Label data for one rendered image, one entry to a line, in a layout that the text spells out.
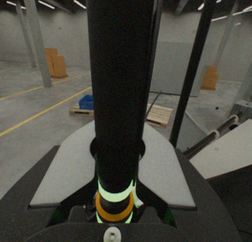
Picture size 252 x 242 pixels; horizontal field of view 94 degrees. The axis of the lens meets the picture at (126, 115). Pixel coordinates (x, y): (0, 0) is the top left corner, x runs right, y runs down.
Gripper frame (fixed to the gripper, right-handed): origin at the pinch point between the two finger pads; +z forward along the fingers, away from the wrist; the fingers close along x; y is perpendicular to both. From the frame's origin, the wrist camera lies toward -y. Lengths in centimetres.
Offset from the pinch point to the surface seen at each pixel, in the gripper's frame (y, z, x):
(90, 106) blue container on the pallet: 124, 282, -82
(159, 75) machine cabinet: 77, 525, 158
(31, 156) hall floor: 147, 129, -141
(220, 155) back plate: 22.2, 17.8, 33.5
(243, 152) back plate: 18.0, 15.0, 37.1
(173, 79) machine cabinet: 88, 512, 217
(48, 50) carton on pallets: 5, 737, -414
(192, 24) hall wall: -226, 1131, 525
